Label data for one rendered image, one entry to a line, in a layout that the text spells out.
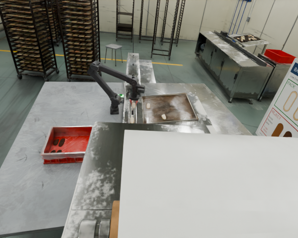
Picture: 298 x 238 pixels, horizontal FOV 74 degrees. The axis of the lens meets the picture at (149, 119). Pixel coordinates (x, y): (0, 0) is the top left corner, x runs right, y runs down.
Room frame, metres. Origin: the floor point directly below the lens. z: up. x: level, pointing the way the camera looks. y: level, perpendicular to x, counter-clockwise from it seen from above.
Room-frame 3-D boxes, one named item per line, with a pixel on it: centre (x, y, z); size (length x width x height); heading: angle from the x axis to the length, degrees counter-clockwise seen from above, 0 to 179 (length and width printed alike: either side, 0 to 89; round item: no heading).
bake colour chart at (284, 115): (0.80, -0.66, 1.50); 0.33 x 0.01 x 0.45; 8
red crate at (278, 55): (4.35, -2.54, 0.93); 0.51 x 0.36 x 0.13; 12
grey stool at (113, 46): (5.25, 1.15, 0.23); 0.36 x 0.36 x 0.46; 69
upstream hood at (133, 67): (2.73, 0.32, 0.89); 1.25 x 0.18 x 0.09; 8
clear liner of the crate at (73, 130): (1.11, 0.50, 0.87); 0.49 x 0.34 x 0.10; 103
